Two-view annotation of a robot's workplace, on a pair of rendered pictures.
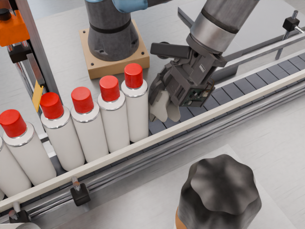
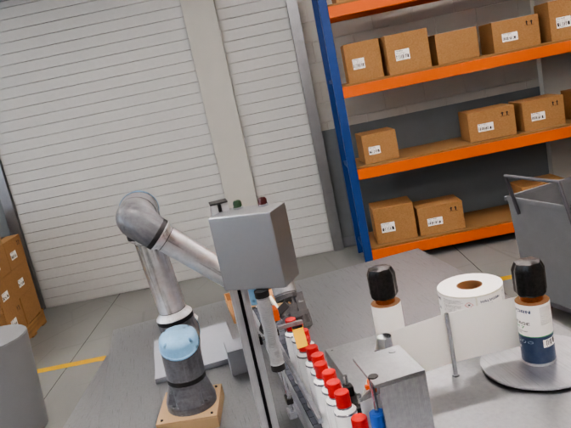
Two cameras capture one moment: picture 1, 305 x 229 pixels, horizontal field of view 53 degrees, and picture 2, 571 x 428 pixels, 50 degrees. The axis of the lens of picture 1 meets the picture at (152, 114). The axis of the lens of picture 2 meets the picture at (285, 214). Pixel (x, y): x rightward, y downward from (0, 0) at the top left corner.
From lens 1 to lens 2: 1.66 m
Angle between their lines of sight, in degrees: 69
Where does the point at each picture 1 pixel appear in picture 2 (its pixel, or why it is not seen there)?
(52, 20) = not seen: outside the picture
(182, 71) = (294, 312)
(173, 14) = (160, 386)
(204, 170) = (374, 269)
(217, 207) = (387, 267)
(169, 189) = (351, 368)
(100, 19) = (199, 367)
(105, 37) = (203, 382)
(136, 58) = (219, 389)
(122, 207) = (358, 383)
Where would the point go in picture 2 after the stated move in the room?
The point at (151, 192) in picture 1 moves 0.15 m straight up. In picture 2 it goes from (352, 374) to (342, 327)
